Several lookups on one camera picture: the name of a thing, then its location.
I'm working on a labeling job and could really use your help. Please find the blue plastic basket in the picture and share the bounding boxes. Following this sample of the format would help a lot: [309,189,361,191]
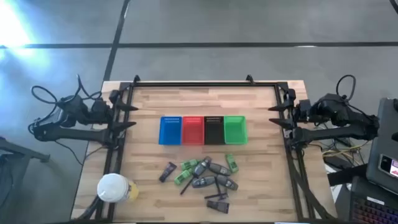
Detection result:
[158,116,183,146]

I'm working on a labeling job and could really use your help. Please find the grey laptop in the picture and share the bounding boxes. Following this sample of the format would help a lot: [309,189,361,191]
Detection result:
[366,96,398,196]

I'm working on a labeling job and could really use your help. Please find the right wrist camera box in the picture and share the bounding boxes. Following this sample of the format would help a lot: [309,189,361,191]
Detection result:
[298,99,312,122]

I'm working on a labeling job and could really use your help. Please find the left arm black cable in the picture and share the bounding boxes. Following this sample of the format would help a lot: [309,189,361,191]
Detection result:
[30,73,103,106]

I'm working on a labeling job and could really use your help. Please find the white-lidded yellow wipes canister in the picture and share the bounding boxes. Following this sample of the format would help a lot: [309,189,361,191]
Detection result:
[96,172,140,203]

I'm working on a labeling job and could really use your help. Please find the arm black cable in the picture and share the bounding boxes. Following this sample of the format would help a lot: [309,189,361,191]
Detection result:
[30,73,103,106]
[335,74,357,101]

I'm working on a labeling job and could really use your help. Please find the black power brick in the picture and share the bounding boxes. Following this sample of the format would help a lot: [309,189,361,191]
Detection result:
[323,154,346,170]

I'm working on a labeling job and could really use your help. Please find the grey metal stand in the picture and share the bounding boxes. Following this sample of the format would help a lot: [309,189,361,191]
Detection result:
[0,136,51,224]

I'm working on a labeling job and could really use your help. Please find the yellow cable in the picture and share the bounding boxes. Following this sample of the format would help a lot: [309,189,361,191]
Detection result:
[322,141,373,158]

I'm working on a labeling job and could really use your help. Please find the red plastic basket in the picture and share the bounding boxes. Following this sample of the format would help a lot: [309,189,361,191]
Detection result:
[182,116,205,146]

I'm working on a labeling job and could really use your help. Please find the backlit black keyboard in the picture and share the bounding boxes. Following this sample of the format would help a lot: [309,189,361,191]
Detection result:
[348,176,398,224]

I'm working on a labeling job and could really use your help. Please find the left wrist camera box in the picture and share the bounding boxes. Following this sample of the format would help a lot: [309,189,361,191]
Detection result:
[91,98,109,116]

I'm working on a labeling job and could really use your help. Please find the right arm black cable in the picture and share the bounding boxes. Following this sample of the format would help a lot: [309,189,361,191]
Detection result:
[335,74,357,101]

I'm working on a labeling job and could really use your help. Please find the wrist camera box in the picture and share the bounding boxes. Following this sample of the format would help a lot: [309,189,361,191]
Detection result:
[91,98,109,116]
[298,99,312,122]

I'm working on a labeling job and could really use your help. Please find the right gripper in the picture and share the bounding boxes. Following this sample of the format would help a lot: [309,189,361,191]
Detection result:
[267,88,301,141]

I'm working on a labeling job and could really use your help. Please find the dark blue disposable razor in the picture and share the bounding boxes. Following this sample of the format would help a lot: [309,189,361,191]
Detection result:
[179,174,200,196]
[214,175,223,200]
[204,191,229,200]

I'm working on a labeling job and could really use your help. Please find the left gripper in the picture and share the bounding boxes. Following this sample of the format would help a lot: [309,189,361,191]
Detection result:
[105,89,139,141]

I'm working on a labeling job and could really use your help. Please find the black strap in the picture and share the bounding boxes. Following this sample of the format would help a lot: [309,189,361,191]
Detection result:
[326,163,368,187]

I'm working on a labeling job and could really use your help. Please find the black metal table frame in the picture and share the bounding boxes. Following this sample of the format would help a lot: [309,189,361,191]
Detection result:
[95,74,335,222]

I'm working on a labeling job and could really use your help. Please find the green plastic basket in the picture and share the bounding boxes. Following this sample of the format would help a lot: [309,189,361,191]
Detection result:
[223,115,249,146]

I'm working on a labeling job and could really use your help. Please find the black plastic basket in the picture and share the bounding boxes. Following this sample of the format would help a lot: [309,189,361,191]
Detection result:
[203,116,225,146]

